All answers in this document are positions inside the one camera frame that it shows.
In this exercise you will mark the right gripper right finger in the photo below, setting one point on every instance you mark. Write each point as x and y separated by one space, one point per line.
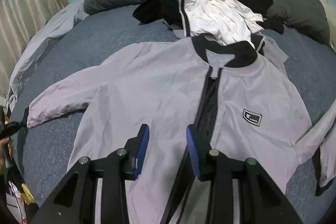
199 148

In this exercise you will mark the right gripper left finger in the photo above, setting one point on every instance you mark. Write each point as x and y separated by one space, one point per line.
136 150

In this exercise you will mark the grey zip jacket black collar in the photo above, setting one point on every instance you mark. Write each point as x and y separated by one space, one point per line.
233 95

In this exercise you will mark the blue patterned bed cover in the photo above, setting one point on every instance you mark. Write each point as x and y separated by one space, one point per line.
43 152

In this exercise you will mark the white crumpled garment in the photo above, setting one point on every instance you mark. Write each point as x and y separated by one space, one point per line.
227 21

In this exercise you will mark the black garment with white stripe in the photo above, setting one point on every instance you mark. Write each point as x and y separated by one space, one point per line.
168 10

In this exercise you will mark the light grey bed sheet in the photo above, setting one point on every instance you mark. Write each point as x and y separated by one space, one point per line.
40 46

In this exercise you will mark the beige curtain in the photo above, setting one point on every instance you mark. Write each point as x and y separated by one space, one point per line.
20 21

